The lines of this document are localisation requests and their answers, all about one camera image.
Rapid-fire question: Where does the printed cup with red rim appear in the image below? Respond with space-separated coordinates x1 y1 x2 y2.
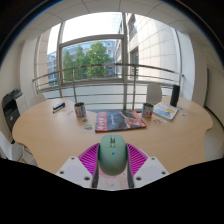
73 101 87 118

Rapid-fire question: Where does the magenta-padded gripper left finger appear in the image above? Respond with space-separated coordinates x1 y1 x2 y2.
54 142 101 190

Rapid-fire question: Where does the white and blue booklet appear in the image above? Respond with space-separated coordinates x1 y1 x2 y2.
152 101 180 122

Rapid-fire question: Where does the black cylindrical speaker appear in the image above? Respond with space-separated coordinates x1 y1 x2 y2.
169 84 181 108

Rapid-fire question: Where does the metal balcony railing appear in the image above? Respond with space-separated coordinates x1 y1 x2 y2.
32 63 185 111

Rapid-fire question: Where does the white chair backrest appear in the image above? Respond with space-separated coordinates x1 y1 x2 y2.
145 82 163 106
29 93 47 108

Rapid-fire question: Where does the mint green computer mouse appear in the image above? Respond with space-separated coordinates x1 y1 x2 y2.
97 133 129 177

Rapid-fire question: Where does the black and white printer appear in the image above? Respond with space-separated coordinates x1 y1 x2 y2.
1 88 28 133

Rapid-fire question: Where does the printed cup with blue rim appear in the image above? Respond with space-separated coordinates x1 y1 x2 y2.
141 102 155 119

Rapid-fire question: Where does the red and dark magazine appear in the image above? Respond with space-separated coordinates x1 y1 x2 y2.
94 109 148 133

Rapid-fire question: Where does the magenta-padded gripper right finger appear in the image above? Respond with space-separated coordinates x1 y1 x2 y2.
125 142 170 190

